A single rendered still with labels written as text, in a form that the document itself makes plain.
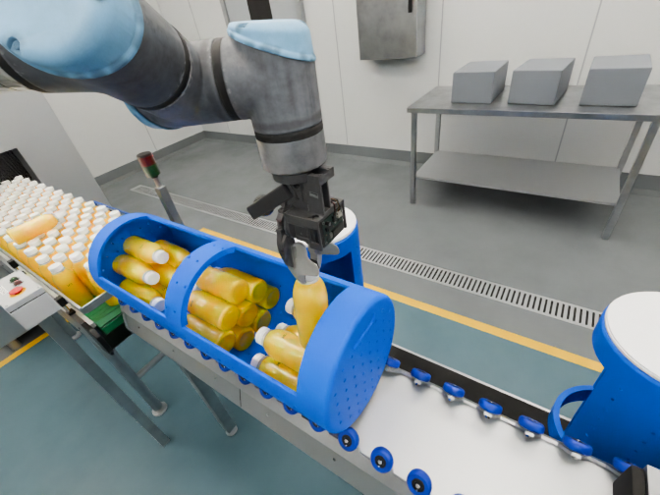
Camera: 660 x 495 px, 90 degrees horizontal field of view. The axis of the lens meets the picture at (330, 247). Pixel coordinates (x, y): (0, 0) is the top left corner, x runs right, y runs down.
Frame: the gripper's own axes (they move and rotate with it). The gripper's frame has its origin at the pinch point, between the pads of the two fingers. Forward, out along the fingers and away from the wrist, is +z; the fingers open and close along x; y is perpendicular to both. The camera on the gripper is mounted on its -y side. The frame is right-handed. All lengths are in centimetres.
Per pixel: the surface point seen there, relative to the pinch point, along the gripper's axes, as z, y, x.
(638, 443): 46, 62, 25
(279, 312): 31.8, -22.7, 8.6
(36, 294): 23, -89, -26
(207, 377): 44, -35, -13
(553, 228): 126, 45, 238
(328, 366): 10.5, 9.4, -9.5
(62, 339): 46, -97, -29
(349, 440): 33.5, 11.6, -10.3
